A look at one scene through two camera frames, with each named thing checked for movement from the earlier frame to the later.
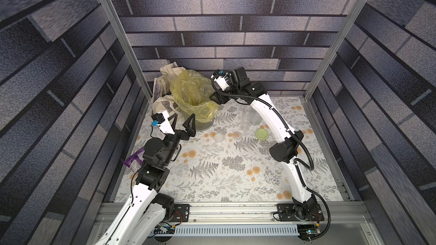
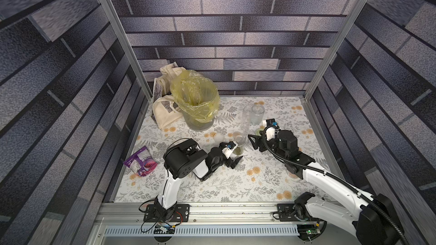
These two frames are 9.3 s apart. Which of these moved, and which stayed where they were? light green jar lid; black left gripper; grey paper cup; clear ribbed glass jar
Moved: grey paper cup; black left gripper
Stayed: light green jar lid; clear ribbed glass jar
